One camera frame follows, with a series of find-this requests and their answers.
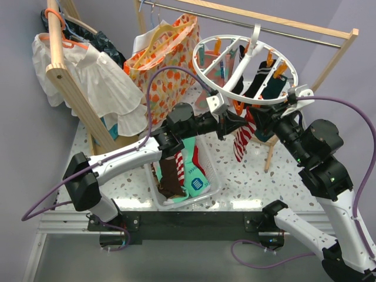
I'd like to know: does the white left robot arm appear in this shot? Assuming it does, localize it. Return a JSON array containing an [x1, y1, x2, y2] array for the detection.
[[63, 103, 246, 230]]

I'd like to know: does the wooden clothes rack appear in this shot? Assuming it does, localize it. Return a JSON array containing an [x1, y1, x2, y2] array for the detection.
[[133, 1, 359, 172], [46, 1, 118, 152]]

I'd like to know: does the wooden right clothes rack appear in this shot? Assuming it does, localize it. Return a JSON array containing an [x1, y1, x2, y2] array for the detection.
[[133, 1, 359, 172]]

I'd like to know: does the black striped sock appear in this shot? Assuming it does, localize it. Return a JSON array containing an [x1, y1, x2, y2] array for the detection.
[[230, 44, 249, 93], [244, 59, 276, 98]]

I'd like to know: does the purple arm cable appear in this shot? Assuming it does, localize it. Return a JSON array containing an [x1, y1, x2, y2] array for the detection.
[[21, 66, 212, 221], [296, 95, 376, 259]]

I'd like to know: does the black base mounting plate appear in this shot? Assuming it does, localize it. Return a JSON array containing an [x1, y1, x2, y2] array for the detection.
[[86, 211, 285, 250]]

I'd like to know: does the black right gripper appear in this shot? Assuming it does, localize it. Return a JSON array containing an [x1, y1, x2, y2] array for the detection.
[[247, 98, 308, 163]]

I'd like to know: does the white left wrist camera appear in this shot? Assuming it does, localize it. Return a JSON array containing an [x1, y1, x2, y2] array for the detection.
[[206, 93, 229, 115]]

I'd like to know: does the mint green sock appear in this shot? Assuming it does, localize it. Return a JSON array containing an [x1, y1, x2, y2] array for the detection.
[[154, 137, 210, 206]]

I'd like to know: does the wooden left clothes rack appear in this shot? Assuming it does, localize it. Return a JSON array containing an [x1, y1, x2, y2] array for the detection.
[[46, 1, 118, 152]]

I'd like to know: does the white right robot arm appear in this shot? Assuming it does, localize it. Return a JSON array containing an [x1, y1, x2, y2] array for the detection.
[[249, 103, 375, 281]]

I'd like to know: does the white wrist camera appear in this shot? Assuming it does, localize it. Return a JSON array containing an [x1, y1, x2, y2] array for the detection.
[[281, 85, 314, 118], [206, 93, 229, 115]]

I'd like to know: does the red white striped sock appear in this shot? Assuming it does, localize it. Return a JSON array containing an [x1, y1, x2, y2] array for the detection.
[[233, 109, 257, 162]]

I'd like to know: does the orange clothespin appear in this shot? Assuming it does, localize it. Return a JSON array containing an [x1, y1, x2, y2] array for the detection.
[[233, 100, 244, 116]]

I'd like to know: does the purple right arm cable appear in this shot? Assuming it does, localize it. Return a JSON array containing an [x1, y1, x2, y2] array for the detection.
[[296, 95, 376, 259]]

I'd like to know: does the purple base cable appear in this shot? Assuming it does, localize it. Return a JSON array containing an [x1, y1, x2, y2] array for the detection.
[[230, 239, 315, 270]]

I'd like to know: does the teal clothespin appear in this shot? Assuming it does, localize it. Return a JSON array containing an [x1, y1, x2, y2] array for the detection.
[[198, 45, 205, 66]]

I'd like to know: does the white round sock hanger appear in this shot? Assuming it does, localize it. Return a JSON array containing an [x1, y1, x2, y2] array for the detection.
[[193, 24, 298, 105]]

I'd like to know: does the floral orange tote bag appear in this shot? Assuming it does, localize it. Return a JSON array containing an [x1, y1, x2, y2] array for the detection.
[[123, 14, 200, 125]]

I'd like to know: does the brown sock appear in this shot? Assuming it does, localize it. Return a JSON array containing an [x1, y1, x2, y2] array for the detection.
[[158, 157, 186, 199]]

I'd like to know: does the yellow plastic hanger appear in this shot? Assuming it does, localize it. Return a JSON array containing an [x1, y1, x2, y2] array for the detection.
[[133, 22, 196, 69]]

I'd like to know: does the dark patterned garment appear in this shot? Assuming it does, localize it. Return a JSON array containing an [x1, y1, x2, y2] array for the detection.
[[32, 10, 126, 68]]

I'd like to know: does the white ruffled dress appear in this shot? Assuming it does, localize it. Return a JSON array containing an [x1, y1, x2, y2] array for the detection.
[[32, 33, 147, 137]]

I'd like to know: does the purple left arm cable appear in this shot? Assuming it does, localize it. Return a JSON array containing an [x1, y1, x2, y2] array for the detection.
[[21, 66, 212, 221]]

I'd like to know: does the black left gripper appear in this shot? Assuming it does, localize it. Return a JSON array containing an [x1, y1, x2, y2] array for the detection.
[[179, 109, 248, 141]]

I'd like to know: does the pink patterned sock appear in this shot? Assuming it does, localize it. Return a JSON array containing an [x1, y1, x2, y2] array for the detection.
[[195, 50, 233, 111]]

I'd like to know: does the white plastic basket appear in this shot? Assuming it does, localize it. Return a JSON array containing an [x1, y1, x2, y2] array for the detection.
[[145, 136, 222, 210]]

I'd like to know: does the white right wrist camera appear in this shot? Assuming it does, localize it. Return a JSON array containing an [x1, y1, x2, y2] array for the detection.
[[281, 85, 314, 118]]

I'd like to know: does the orange plastic hanger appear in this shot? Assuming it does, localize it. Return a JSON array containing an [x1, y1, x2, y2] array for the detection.
[[45, 8, 88, 50]]

